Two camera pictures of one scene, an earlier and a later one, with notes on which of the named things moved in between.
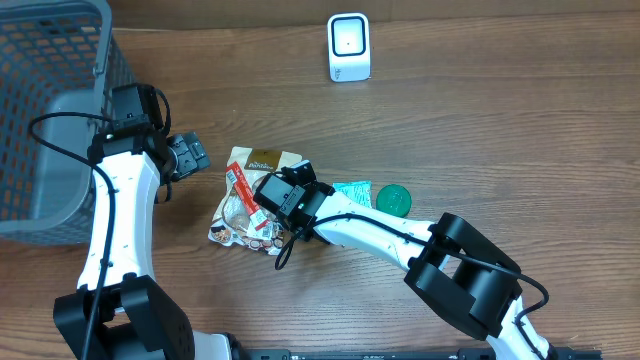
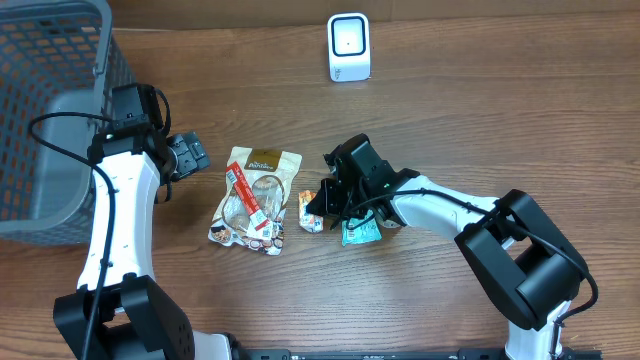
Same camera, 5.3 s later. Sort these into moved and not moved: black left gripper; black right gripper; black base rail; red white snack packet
Moved: black right gripper
Not moved: red white snack packet; black left gripper; black base rail
